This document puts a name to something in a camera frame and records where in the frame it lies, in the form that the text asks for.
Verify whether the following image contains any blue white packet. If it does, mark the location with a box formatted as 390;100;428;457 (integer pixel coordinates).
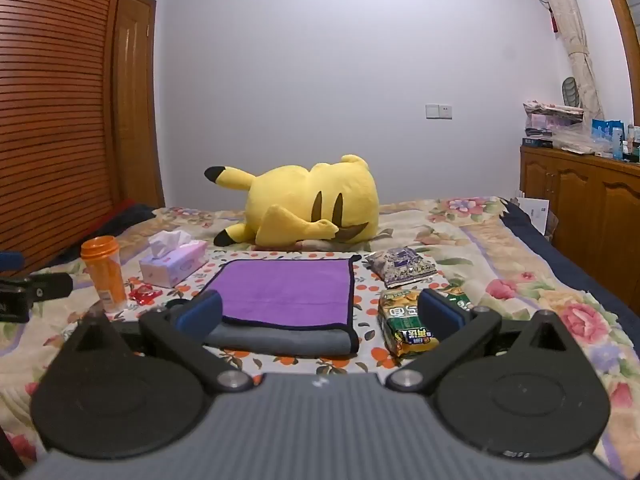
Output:
591;118;626;157

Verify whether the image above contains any grey green hand fan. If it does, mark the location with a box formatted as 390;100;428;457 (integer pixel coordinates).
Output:
562;75;581;109

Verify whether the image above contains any green yellow snack packet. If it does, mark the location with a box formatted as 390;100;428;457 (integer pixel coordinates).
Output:
377;287;474;359

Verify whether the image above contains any wooden cabinet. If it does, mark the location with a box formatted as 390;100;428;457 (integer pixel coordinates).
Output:
519;145;640;292

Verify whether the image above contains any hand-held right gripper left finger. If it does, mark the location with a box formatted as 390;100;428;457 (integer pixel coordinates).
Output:
62;289;255;394

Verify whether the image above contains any dark cloth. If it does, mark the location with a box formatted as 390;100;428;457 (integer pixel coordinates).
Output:
60;198;157;263

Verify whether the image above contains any wooden louvred wardrobe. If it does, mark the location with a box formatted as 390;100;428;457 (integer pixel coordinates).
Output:
0;0;132;277

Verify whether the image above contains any yellow plush toy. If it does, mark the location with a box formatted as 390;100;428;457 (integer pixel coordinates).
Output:
204;154;381;250

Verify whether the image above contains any white paper bag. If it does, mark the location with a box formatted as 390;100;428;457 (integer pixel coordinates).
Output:
516;196;551;234

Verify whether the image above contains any floral blanket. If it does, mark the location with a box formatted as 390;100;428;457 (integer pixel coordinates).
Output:
0;195;640;467

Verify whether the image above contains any stack of papers and boxes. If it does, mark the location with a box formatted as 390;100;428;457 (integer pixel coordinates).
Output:
522;99;585;149

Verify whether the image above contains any clear plastic bag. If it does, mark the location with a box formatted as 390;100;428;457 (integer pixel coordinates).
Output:
552;121;601;155

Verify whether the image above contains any white orange-print cloth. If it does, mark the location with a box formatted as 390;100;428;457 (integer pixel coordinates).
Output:
112;249;403;377

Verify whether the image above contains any orange plastic bottle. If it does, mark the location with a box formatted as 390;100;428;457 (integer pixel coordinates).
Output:
81;235;128;314

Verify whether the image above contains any wooden door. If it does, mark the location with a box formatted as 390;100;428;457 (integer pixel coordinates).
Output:
112;0;166;209

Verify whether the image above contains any wooden window frame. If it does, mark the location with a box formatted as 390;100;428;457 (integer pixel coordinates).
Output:
597;0;640;107

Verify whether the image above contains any purple grey towel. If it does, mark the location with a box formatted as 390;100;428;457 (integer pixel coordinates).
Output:
202;258;360;359

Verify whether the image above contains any red candy wrapper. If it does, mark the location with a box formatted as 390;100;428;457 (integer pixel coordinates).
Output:
128;283;162;304

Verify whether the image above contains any navy bed sheet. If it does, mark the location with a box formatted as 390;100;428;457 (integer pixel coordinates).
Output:
500;199;640;312

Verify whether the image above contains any pink white tissue box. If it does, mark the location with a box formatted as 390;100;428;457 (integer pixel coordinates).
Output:
138;230;209;289

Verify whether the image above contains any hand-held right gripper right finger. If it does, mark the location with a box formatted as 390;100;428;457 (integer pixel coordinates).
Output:
385;287;577;394

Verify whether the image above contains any purple snack packet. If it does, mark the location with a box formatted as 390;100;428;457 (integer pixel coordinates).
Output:
363;245;439;290

